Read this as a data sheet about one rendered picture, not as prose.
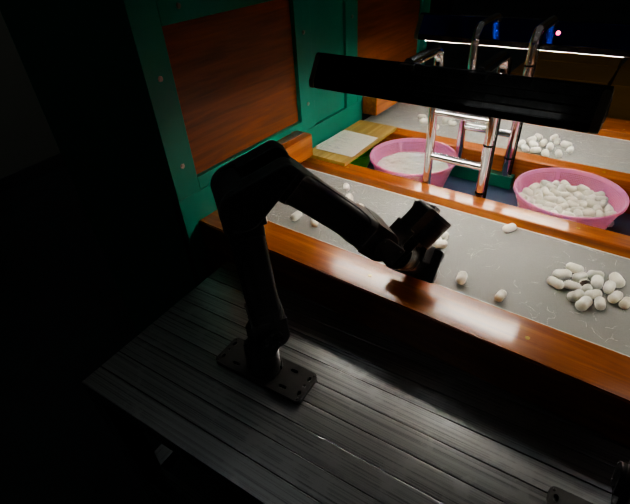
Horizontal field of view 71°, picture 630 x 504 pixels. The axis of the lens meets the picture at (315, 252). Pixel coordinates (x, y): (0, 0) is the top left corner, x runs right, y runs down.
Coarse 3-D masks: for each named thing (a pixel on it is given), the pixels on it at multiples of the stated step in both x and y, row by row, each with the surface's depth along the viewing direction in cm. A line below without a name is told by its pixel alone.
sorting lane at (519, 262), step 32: (352, 192) 126; (384, 192) 125; (288, 224) 114; (320, 224) 114; (480, 224) 110; (448, 256) 100; (480, 256) 99; (512, 256) 99; (544, 256) 98; (576, 256) 98; (608, 256) 97; (448, 288) 91; (480, 288) 91; (512, 288) 91; (544, 288) 90; (544, 320) 83; (576, 320) 83; (608, 320) 82
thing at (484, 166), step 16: (432, 48) 99; (400, 64) 93; (480, 64) 86; (496, 64) 89; (432, 112) 112; (448, 112) 110; (432, 128) 114; (496, 128) 105; (432, 144) 117; (432, 160) 120; (448, 160) 116; (464, 160) 114; (480, 176) 113; (480, 192) 115
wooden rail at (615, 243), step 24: (312, 168) 138; (336, 168) 133; (360, 168) 132; (408, 192) 121; (432, 192) 118; (456, 192) 118; (480, 216) 112; (504, 216) 108; (528, 216) 107; (552, 216) 106; (576, 240) 101; (600, 240) 98; (624, 240) 97
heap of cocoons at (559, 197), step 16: (528, 192) 121; (544, 192) 120; (560, 192) 119; (576, 192) 119; (592, 192) 119; (544, 208) 113; (560, 208) 113; (576, 208) 113; (592, 208) 114; (608, 208) 112
